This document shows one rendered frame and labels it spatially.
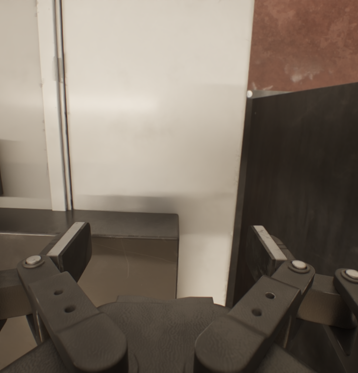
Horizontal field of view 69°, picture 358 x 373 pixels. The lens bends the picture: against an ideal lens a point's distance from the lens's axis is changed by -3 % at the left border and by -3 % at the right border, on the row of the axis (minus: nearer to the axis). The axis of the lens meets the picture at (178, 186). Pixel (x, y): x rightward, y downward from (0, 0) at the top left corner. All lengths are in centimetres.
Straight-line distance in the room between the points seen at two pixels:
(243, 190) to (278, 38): 56
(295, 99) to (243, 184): 47
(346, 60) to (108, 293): 114
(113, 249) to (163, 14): 14
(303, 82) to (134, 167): 98
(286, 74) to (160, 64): 93
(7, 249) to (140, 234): 8
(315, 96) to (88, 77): 49
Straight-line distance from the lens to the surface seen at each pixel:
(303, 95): 66
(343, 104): 52
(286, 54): 111
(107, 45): 19
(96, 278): 18
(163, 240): 16
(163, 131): 18
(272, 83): 108
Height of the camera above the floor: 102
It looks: 74 degrees down
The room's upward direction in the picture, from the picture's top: 178 degrees clockwise
